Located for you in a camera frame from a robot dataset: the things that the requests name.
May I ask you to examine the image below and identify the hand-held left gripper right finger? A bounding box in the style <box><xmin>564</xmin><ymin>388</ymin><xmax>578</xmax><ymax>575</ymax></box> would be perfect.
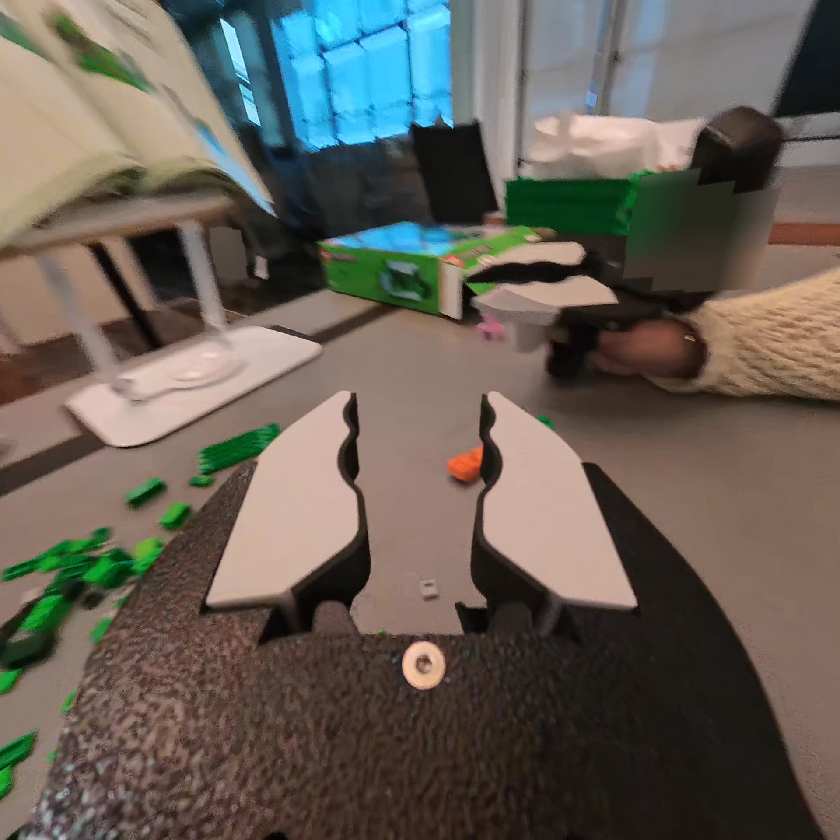
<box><xmin>471</xmin><ymin>391</ymin><xmax>639</xmax><ymax>613</ymax></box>

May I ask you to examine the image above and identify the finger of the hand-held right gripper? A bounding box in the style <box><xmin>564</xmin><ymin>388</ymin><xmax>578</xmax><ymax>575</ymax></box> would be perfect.
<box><xmin>471</xmin><ymin>274</ymin><xmax>619</xmax><ymax>353</ymax></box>
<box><xmin>467</xmin><ymin>240</ymin><xmax>608</xmax><ymax>287</ymax></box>

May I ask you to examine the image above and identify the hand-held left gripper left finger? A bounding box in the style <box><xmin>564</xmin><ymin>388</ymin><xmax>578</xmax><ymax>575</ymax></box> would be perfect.
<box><xmin>204</xmin><ymin>390</ymin><xmax>370</xmax><ymax>613</ymax></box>

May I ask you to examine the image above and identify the person's right forearm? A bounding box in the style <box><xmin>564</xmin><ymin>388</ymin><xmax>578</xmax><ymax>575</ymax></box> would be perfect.
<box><xmin>650</xmin><ymin>268</ymin><xmax>840</xmax><ymax>403</ymax></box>

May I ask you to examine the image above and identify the green lego set box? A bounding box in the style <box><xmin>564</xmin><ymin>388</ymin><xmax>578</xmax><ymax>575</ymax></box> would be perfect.
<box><xmin>318</xmin><ymin>221</ymin><xmax>560</xmax><ymax>321</ymax></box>

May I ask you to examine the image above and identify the pile of green lego pieces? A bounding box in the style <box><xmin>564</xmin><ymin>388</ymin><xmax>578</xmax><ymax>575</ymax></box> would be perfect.
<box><xmin>0</xmin><ymin>423</ymin><xmax>284</xmax><ymax>805</ymax></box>

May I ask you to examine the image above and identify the lego instruction booklet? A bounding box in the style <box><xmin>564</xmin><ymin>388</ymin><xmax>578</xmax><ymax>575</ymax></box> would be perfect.
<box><xmin>0</xmin><ymin>0</ymin><xmax>278</xmax><ymax>245</ymax></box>

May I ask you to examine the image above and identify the person's right hand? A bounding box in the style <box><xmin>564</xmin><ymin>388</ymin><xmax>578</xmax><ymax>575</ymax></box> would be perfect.
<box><xmin>591</xmin><ymin>316</ymin><xmax>708</xmax><ymax>379</ymax></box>

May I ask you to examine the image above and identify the dark green storage box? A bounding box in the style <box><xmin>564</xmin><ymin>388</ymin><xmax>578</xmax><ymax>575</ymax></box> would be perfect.
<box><xmin>504</xmin><ymin>172</ymin><xmax>658</xmax><ymax>238</ymax></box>

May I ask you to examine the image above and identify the orange brick separator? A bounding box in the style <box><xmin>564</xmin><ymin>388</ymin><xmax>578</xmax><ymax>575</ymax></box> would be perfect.
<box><xmin>448</xmin><ymin>444</ymin><xmax>488</xmax><ymax>485</ymax></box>

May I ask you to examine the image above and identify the black flat panel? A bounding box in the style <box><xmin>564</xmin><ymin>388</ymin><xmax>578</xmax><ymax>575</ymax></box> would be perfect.
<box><xmin>411</xmin><ymin>121</ymin><xmax>501</xmax><ymax>225</ymax></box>

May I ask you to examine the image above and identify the white paper bag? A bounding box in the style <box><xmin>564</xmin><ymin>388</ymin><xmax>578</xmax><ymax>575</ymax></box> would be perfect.
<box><xmin>527</xmin><ymin>112</ymin><xmax>708</xmax><ymax>182</ymax></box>

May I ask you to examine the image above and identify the white book stand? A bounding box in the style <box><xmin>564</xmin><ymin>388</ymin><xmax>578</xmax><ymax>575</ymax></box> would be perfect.
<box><xmin>0</xmin><ymin>196</ymin><xmax>324</xmax><ymax>449</ymax></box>

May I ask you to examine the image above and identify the glass window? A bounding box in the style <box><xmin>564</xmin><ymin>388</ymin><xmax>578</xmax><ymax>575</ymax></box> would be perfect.
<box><xmin>217</xmin><ymin>0</ymin><xmax>455</xmax><ymax>151</ymax></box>

